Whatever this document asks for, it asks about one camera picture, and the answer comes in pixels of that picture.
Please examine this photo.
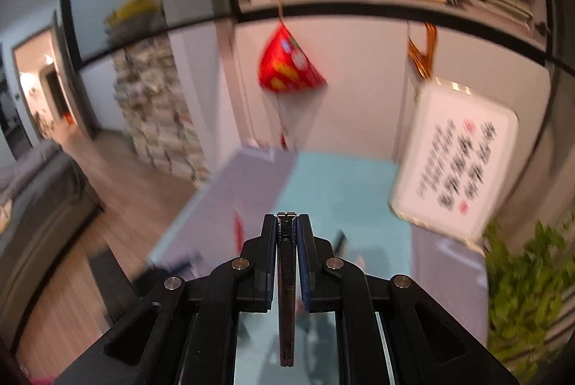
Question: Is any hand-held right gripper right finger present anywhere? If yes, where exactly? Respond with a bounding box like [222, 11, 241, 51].
[294, 213, 519, 385]

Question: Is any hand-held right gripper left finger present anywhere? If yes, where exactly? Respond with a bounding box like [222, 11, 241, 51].
[53, 213, 278, 385]

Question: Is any black pen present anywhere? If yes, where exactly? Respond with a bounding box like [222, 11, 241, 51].
[277, 211, 298, 368]

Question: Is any teal and grey tablecloth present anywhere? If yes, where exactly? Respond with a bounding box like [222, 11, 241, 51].
[148, 149, 495, 385]

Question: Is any tall pile of books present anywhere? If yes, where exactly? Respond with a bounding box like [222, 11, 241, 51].
[112, 36, 212, 184]

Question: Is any framed calligraphy sign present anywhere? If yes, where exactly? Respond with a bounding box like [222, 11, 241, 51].
[388, 77, 519, 242]

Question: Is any red pyramid hanging ornament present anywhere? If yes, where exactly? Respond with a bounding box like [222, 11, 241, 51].
[258, 26, 328, 150]

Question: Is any green leafy plant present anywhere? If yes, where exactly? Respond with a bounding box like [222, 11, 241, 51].
[483, 214, 575, 377]

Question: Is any grey sofa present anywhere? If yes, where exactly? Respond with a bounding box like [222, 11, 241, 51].
[0, 140, 106, 264]

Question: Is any gold medal with striped ribbon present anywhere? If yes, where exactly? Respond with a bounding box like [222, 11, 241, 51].
[406, 22, 438, 80]

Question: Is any yellow bag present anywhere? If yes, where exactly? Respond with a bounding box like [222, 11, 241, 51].
[105, 0, 161, 24]

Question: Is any wide stack of pale books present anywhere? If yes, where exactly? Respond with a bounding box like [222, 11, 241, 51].
[458, 0, 535, 27]

